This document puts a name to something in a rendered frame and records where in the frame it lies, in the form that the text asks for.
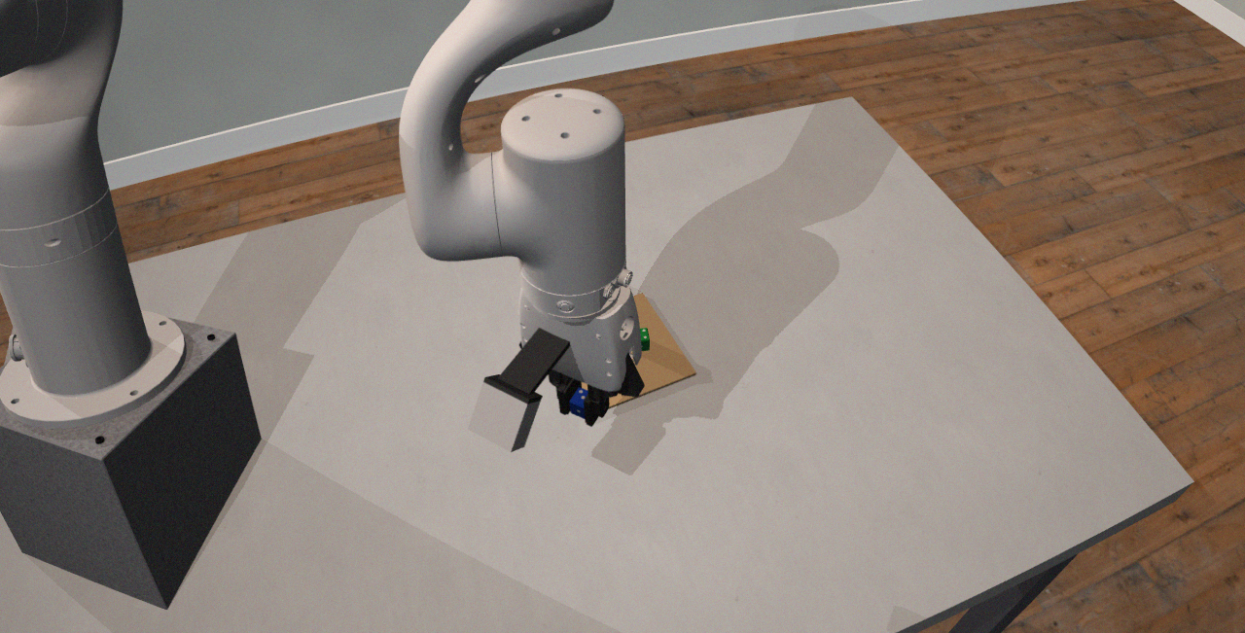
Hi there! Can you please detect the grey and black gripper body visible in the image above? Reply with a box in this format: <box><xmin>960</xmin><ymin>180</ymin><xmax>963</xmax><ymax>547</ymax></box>
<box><xmin>518</xmin><ymin>287</ymin><xmax>642</xmax><ymax>393</ymax></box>

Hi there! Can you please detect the tan square mat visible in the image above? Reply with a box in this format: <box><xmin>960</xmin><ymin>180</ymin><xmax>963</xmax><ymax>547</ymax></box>
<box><xmin>608</xmin><ymin>293</ymin><xmax>696</xmax><ymax>409</ymax></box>

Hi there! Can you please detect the blue die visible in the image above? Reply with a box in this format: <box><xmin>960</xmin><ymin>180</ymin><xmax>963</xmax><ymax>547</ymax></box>
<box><xmin>570</xmin><ymin>388</ymin><xmax>588</xmax><ymax>419</ymax></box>

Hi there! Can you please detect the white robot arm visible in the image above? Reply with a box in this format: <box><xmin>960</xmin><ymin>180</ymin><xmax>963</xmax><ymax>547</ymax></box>
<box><xmin>0</xmin><ymin>0</ymin><xmax>632</xmax><ymax>452</ymax></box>

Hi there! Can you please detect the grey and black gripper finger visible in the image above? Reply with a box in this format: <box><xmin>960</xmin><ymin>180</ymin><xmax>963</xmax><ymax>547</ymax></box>
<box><xmin>584</xmin><ymin>353</ymin><xmax>644</xmax><ymax>427</ymax></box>
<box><xmin>549</xmin><ymin>370</ymin><xmax>581</xmax><ymax>415</ymax></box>

